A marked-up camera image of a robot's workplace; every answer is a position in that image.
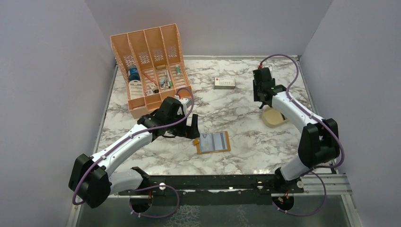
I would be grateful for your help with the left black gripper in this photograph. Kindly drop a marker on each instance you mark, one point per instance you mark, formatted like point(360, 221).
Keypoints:
point(194, 133)

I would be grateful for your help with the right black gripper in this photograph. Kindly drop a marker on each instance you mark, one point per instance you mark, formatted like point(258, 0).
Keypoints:
point(256, 89)

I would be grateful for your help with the grey credit card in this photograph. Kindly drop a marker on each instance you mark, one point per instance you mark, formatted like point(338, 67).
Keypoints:
point(206, 143)
point(220, 141)

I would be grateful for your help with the yellow leather card holder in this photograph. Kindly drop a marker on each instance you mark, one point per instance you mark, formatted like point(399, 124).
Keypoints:
point(196, 144)

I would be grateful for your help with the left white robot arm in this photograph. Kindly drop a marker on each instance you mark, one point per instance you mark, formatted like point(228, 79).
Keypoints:
point(90, 179)

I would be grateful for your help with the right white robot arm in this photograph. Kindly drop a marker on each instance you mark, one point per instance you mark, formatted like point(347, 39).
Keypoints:
point(319, 136)

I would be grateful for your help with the white small card box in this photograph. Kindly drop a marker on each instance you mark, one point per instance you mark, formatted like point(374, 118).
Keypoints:
point(224, 83)

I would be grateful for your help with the beige oval tray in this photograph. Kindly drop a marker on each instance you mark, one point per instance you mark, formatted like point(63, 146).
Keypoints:
point(272, 118)

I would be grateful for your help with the black mounting base bar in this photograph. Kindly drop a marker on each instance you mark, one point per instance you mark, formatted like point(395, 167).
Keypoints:
point(201, 199)

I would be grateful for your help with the metal binder clip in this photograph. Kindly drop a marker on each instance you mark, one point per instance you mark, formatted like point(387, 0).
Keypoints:
point(162, 82)

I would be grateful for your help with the green white marker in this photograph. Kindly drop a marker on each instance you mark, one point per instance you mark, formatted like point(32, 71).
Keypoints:
point(178, 71)

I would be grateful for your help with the white label sheet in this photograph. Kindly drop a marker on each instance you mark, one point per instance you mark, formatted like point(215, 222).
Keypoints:
point(135, 89)

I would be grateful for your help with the small brown eraser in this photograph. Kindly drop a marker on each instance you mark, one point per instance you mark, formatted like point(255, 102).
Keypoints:
point(161, 67)

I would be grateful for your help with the red pencil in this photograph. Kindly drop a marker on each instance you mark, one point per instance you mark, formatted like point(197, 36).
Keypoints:
point(150, 78)

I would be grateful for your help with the blue tape roll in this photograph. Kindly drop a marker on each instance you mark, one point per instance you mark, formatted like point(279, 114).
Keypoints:
point(133, 74)

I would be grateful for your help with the peach plastic desk organizer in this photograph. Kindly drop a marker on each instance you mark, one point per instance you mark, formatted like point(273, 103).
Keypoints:
point(146, 49)

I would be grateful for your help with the aluminium frame rail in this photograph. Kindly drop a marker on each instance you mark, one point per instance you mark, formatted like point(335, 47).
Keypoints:
point(136, 184)

